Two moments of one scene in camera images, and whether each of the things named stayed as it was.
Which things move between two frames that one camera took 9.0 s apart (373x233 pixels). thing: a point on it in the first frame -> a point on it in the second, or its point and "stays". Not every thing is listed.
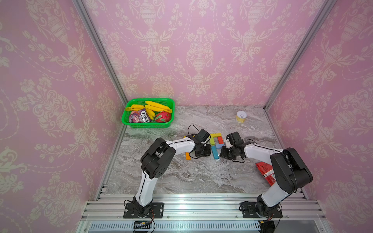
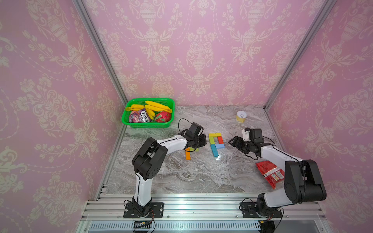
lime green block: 212,141 stays
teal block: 215,153 stays
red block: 220,140 stays
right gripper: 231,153 -> 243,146
